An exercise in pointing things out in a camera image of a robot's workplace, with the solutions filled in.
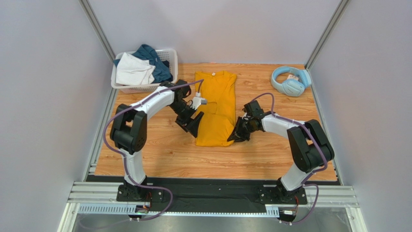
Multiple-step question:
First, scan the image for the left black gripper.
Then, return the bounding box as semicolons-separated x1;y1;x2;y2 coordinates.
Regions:
170;101;205;138

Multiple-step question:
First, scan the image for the yellow t shirt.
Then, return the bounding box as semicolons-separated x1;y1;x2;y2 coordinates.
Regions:
195;71;237;147

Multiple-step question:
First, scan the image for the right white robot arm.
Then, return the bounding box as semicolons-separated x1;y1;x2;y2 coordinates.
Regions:
227;100;335;203

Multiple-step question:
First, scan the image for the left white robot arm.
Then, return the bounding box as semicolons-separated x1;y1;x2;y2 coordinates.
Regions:
109;80;207;202

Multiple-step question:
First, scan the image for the teal t shirt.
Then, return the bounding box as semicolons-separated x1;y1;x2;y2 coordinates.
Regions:
113;44;173;84

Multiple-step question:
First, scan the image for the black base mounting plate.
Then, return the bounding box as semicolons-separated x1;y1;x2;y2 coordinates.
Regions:
116;177;308;213

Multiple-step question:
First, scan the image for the white plastic laundry basket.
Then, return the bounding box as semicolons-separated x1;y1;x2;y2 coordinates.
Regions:
111;48;178;94

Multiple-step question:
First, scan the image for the white t shirt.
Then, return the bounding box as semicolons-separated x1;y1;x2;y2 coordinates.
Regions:
115;53;155;86

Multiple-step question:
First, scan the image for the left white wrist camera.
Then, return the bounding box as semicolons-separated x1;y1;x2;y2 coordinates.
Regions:
190;92;207;110

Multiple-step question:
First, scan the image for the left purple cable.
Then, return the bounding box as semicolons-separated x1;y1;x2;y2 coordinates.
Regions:
102;79;205;222

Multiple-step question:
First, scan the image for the purple cable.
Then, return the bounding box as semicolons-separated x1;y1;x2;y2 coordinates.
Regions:
249;92;328;225
102;79;205;222

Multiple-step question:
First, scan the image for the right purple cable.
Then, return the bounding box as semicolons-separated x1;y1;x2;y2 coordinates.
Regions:
249;92;328;225

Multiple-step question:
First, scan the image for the aluminium frame rail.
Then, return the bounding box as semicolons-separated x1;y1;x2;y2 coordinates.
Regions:
68;182;359;211

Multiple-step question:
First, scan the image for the white slotted cable duct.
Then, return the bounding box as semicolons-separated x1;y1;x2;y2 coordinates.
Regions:
77;203;280;218

